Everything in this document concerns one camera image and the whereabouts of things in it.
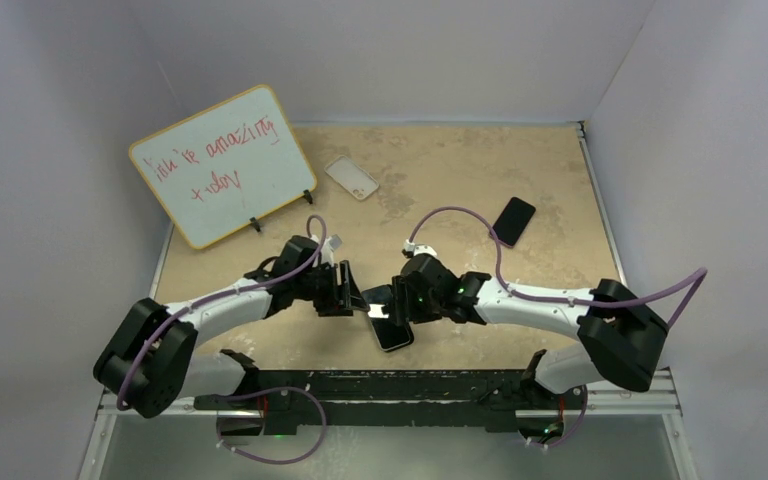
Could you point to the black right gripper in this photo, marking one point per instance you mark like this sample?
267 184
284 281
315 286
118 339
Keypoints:
405 309

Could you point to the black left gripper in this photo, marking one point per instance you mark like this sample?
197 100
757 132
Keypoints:
338 303

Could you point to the black smartphone white edge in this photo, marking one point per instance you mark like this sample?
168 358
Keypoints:
390 336

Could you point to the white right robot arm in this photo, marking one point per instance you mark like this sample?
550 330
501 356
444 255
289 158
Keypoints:
616 336

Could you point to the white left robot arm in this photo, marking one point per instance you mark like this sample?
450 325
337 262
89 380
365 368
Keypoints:
150 361

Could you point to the clear phone case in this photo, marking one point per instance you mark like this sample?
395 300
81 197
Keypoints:
352 178

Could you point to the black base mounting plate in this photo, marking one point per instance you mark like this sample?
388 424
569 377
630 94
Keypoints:
495 400

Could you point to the black smartphone on table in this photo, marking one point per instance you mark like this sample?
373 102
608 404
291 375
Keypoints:
513 220

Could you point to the yellow framed whiteboard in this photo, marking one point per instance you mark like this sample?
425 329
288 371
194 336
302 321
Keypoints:
226 167

